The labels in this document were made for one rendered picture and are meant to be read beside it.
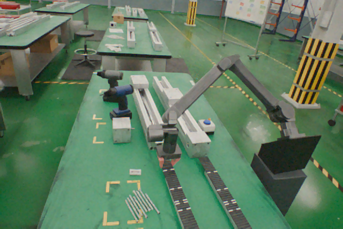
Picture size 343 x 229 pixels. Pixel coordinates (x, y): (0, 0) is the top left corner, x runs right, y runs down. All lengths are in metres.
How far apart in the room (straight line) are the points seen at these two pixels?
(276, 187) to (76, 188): 0.94
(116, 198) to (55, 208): 0.22
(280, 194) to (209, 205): 0.48
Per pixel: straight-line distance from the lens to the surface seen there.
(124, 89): 1.29
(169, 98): 1.40
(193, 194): 1.00
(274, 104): 1.19
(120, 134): 1.18
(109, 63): 2.89
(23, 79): 3.34
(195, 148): 1.13
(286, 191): 1.34
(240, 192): 1.08
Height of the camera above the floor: 1.53
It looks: 27 degrees down
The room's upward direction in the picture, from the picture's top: 7 degrees clockwise
